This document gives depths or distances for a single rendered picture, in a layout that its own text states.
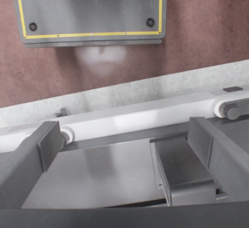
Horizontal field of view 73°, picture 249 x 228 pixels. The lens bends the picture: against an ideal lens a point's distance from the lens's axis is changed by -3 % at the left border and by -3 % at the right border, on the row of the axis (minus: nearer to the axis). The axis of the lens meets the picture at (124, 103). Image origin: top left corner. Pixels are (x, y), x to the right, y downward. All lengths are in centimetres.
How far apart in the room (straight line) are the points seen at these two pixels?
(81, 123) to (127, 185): 17
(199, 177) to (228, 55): 118
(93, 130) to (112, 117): 5
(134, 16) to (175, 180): 74
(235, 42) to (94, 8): 96
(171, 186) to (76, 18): 80
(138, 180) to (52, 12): 79
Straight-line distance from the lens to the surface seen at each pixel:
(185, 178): 27
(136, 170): 40
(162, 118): 39
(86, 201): 47
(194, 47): 128
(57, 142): 17
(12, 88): 144
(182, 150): 33
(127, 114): 38
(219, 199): 48
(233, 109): 39
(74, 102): 129
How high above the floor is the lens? 119
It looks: 73 degrees down
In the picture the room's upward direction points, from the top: 178 degrees clockwise
